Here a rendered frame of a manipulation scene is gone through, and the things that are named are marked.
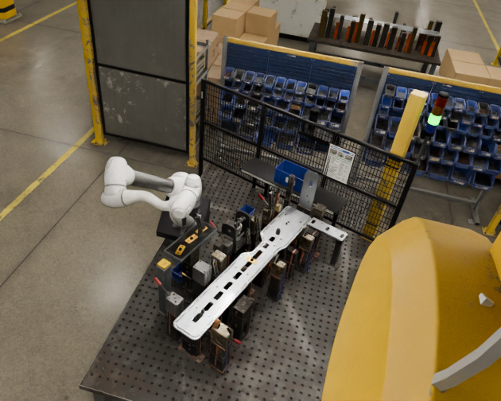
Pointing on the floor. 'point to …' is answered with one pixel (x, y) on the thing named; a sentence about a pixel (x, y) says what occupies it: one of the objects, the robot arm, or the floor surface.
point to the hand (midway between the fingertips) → (192, 228)
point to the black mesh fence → (288, 153)
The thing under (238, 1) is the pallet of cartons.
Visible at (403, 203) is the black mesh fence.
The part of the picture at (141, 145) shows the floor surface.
